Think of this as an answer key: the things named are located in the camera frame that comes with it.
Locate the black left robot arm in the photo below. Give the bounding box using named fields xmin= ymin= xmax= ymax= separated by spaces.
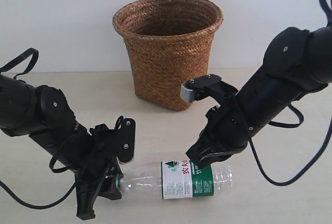
xmin=1 ymin=75 xmax=125 ymax=220

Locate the clear plastic water bottle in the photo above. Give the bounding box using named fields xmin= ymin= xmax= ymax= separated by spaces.
xmin=116 ymin=159 xmax=232 ymax=200

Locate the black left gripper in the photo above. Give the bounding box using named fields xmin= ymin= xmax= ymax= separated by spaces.
xmin=53 ymin=124 xmax=122 ymax=220

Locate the right wrist camera grey module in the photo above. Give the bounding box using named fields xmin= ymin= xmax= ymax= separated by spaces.
xmin=179 ymin=74 xmax=239 ymax=104

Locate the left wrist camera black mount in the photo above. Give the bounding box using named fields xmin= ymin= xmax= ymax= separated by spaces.
xmin=115 ymin=116 xmax=136 ymax=164

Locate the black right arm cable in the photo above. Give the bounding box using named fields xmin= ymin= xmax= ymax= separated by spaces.
xmin=230 ymin=0 xmax=332 ymax=186

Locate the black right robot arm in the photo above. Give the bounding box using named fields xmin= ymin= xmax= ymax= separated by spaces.
xmin=181 ymin=26 xmax=331 ymax=168

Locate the brown woven straw basket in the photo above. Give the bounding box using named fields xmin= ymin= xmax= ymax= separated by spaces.
xmin=113 ymin=0 xmax=224 ymax=111

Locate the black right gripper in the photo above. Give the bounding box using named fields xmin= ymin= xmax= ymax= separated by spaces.
xmin=186 ymin=105 xmax=248 ymax=169

